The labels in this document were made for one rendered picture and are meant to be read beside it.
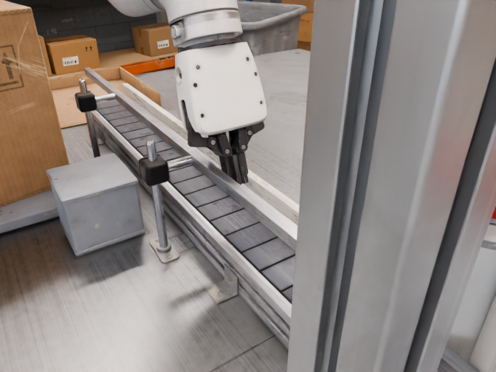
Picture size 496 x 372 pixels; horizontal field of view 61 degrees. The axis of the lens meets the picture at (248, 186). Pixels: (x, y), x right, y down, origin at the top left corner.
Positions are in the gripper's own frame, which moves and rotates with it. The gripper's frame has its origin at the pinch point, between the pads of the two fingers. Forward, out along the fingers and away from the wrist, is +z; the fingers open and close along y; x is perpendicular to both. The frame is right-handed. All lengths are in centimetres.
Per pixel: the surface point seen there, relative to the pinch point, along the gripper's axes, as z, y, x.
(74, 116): -10, -7, 61
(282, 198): 4.6, 3.6, -4.3
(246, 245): 8.5, -2.9, -4.6
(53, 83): -21, -6, 83
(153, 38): -70, 135, 364
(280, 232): 4.1, -4.4, -14.9
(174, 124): -5.6, 3.2, 25.3
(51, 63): -59, 36, 357
